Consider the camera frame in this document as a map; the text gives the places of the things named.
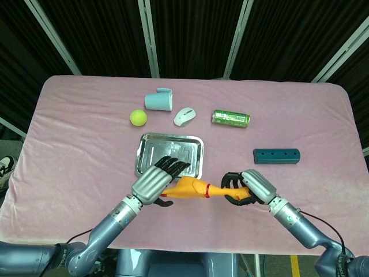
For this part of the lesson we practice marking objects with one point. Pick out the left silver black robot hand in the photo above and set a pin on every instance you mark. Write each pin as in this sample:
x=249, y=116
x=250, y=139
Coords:
x=150, y=186

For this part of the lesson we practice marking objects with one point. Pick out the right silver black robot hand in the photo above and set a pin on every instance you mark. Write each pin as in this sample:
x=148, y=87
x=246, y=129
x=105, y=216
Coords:
x=259, y=186

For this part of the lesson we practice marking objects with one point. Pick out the stainless steel tray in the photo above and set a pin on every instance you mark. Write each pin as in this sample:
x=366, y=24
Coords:
x=150, y=147

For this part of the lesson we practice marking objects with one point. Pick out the yellow rubber chicken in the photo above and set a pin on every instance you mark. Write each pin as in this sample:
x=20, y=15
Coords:
x=190, y=187

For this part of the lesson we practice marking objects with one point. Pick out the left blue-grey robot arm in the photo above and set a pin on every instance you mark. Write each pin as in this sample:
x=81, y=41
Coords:
x=109, y=225

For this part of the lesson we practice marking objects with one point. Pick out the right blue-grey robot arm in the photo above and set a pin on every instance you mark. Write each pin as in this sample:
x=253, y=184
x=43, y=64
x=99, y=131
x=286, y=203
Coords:
x=302, y=228

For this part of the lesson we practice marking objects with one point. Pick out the pink cloth-covered table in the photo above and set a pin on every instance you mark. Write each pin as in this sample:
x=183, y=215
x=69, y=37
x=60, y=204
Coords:
x=86, y=173

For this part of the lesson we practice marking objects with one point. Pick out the teal block with holes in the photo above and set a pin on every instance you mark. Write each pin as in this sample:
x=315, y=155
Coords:
x=276, y=157

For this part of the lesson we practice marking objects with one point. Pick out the yellow-green tennis ball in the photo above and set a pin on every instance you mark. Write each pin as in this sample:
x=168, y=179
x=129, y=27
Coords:
x=138, y=118

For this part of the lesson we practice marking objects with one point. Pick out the green drink can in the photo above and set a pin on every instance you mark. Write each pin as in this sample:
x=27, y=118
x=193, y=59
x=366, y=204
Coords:
x=230, y=119

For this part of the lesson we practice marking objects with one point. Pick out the white computer mouse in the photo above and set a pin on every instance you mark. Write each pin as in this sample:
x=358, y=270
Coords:
x=184, y=116

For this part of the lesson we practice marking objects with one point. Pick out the blue-grey robot torso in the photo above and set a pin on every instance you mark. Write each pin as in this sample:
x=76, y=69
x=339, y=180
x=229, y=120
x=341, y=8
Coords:
x=173, y=264

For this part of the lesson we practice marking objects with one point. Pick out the light blue cup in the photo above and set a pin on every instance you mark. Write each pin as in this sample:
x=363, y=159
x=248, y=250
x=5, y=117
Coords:
x=157, y=101

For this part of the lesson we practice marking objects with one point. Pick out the black white sneaker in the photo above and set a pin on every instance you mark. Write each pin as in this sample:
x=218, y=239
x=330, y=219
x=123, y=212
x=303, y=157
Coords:
x=7, y=167

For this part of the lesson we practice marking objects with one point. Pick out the black curtain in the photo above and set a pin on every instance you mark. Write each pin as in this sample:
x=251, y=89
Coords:
x=190, y=29

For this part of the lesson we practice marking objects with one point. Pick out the white aluminium frame post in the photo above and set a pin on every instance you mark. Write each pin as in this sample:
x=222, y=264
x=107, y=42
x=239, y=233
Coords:
x=52, y=34
x=237, y=37
x=13, y=127
x=340, y=52
x=148, y=37
x=366, y=151

